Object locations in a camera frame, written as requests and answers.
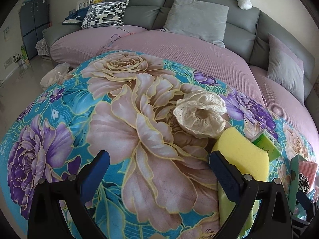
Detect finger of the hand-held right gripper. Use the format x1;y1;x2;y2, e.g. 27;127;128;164
295;190;319;219
290;214;319;239

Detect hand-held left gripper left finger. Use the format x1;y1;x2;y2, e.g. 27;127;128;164
27;150;111;239

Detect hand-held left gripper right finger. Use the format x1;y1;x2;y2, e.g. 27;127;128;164
209;151;299;239

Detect leopard print cloth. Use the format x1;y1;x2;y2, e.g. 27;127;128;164
298;173;311;193

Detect yellow and green sponge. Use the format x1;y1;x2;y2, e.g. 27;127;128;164
211;126;270;182

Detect teal box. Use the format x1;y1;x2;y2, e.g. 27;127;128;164
289;154;319;205

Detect light green cloth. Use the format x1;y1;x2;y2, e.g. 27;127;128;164
217;174;261;239

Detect green tissue pack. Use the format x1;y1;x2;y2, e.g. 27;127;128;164
251;129;283;161

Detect pink wavy towel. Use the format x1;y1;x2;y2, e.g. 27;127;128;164
299;162;319;180

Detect floral blanket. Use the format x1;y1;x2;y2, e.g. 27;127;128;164
0;50;319;239

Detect cream lace scrunchie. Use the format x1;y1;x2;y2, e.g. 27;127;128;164
173;92;228;138

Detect white basket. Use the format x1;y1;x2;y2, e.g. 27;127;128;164
40;63;71;90

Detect grey and pink pillow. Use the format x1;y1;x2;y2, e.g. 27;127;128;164
266;33;305;105

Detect pink sofa cover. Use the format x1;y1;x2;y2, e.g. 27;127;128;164
48;25;319;155

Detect patterned cloth bundle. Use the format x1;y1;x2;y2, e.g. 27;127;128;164
35;40;51;59

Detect green cartons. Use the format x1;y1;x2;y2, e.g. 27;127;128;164
14;46;32;66

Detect grey square pillow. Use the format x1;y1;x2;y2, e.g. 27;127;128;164
159;0;230;48

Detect blue pillow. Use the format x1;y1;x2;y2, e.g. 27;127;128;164
62;7;88;25

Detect black and white patterned pillow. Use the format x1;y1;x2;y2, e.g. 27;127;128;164
81;0;130;29

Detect dark grey cabinet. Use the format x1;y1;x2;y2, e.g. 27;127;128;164
19;0;51;61

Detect grey sofa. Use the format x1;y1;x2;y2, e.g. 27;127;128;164
42;0;319;110

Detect books behind pillows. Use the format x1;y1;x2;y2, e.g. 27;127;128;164
76;0;104;9

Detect thin cable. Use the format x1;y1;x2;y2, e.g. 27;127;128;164
103;27;136;49

